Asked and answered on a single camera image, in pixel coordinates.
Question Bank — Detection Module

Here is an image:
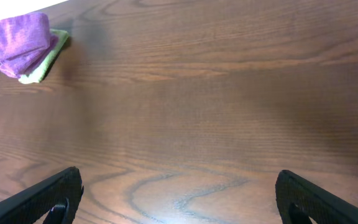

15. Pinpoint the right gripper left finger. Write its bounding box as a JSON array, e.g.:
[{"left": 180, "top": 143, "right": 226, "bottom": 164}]
[{"left": 0, "top": 167, "right": 84, "bottom": 224}]

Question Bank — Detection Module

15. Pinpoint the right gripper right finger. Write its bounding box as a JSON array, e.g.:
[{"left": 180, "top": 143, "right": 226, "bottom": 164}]
[{"left": 275, "top": 170, "right": 358, "bottom": 224}]

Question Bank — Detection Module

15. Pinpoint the purple microfiber cloth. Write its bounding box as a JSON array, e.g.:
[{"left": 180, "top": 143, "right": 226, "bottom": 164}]
[{"left": 0, "top": 12, "right": 58, "bottom": 78}]

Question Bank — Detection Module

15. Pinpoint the folded light green cloth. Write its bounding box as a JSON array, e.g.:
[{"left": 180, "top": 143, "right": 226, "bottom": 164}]
[{"left": 18, "top": 29, "right": 69, "bottom": 85}]

